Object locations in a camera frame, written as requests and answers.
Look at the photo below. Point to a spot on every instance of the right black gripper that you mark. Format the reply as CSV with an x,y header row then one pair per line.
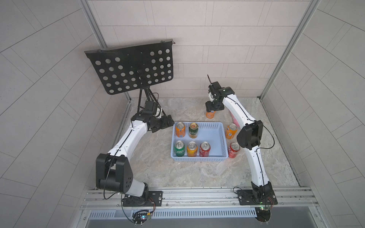
x,y
209,106

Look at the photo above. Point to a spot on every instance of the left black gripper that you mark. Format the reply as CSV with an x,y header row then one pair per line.
x,y
164,123

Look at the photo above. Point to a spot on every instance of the orange Fanta can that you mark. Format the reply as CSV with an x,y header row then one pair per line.
x,y
231,131
210,115

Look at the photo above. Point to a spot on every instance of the yellow-orange Schweppes can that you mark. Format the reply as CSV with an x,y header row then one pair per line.
x,y
191,149

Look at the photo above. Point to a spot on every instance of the red cola can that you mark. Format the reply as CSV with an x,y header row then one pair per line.
x,y
233,149
204,149

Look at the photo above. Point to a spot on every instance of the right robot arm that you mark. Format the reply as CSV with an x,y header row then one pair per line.
x,y
249,136

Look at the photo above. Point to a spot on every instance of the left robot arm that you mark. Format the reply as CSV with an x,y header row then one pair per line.
x,y
113,169

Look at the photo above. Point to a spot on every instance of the light blue plastic basket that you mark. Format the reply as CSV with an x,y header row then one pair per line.
x,y
210,132

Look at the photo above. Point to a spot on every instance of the orange soda can back-left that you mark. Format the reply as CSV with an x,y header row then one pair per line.
x,y
180,130

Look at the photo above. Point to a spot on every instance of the pink foam cylinder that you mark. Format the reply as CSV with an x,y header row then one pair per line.
x,y
235,120

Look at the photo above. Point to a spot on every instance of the green Sprite can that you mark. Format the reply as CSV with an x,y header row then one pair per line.
x,y
179,148

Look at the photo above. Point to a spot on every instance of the green gold-top tea can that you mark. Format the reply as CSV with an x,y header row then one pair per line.
x,y
193,130

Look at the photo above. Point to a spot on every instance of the black perforated music stand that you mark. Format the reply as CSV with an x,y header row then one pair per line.
x,y
127,68

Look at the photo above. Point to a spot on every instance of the left circuit board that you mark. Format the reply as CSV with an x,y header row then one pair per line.
x,y
140,217

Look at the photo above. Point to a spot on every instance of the circuit board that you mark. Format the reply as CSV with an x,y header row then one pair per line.
x,y
140,217
263,215

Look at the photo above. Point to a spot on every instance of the right circuit board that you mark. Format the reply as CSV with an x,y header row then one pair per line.
x,y
263,215

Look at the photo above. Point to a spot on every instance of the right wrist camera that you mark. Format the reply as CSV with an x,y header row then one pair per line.
x,y
214,91

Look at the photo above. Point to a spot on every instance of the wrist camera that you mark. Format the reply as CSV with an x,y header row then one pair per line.
x,y
214,91
150,108

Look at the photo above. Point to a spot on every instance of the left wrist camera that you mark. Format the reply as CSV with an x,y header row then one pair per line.
x,y
150,108

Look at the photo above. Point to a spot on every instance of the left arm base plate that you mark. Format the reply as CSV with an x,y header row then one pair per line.
x,y
153,198

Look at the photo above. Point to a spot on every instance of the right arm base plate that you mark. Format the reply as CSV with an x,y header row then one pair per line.
x,y
251,197

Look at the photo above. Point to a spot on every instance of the aluminium mounting rail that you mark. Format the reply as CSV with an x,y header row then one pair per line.
x,y
230,197

